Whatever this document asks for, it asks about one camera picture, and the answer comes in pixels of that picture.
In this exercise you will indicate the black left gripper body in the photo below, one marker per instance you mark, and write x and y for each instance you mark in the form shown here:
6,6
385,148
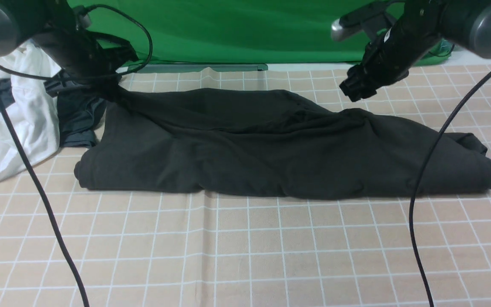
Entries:
90,58

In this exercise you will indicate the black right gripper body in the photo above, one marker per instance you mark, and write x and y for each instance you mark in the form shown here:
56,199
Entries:
388,59

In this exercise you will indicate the dark gray long-sleeve shirt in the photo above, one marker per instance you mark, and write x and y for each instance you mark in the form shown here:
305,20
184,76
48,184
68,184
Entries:
253,143

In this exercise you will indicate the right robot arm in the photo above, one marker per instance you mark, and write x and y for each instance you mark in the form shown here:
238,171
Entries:
465,23

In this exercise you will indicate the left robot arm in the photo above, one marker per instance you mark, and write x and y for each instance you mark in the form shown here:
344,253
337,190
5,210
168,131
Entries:
20,20

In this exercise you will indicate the gray metal base bar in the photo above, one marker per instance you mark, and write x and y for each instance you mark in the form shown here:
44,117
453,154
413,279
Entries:
182,67

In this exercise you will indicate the dark teal crumpled garment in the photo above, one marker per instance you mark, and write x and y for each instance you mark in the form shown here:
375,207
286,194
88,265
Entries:
79,110

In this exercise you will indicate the white crumpled garment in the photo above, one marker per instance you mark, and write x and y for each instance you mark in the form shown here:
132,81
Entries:
33,113

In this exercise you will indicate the green backdrop cloth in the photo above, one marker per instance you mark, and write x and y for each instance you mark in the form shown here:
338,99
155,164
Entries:
243,31

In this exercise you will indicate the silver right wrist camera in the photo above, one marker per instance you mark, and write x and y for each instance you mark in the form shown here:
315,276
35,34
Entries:
371,19

